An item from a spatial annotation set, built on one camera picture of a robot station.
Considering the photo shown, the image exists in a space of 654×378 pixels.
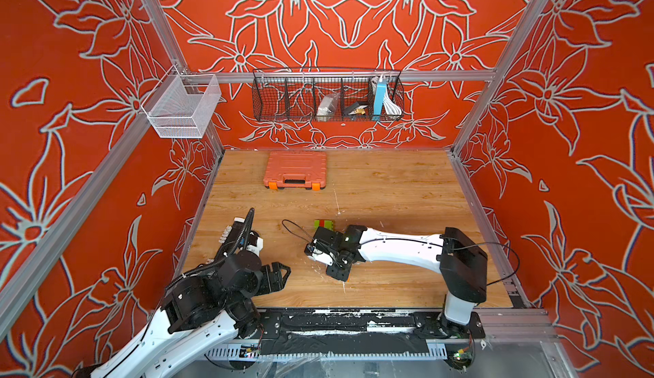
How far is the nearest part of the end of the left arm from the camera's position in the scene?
58cm

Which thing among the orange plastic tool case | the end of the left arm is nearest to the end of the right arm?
the end of the left arm

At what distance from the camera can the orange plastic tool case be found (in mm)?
1052

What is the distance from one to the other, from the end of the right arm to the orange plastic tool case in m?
0.40

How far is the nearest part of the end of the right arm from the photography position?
0.58 meters

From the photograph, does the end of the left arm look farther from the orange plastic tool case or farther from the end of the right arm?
the orange plastic tool case

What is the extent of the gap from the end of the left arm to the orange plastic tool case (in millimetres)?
468
